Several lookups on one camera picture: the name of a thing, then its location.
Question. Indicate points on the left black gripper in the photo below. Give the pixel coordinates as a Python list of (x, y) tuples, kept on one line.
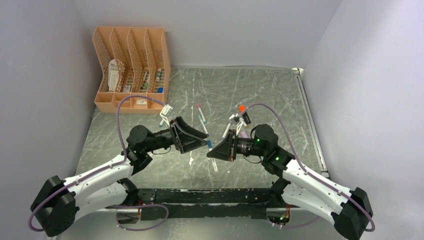
[(190, 143)]

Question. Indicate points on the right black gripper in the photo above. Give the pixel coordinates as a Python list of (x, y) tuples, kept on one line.
[(222, 151)]

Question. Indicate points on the white pen orange tip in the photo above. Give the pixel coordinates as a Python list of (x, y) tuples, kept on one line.
[(214, 164)]

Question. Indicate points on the white pen grey cap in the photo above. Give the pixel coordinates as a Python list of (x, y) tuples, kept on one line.
[(226, 130)]

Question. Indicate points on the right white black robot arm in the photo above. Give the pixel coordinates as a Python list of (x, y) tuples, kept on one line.
[(349, 211)]

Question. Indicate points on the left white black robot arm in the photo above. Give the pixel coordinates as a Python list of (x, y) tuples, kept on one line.
[(60, 202)]

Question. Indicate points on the white pen orange cap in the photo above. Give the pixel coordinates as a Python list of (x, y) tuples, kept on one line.
[(244, 123)]

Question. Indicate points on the purple pink highlighter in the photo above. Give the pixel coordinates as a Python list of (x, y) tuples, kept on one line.
[(244, 135)]

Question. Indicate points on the black orange highlighter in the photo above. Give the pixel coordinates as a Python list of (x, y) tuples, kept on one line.
[(244, 114)]

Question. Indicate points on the orange plastic file organizer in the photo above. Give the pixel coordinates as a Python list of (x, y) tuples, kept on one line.
[(144, 68)]

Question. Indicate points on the white paper packet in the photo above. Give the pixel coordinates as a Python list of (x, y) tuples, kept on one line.
[(113, 75)]

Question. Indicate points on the black base frame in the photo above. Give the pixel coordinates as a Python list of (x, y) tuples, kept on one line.
[(176, 203)]

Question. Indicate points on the aluminium rail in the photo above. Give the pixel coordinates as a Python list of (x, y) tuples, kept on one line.
[(298, 73)]

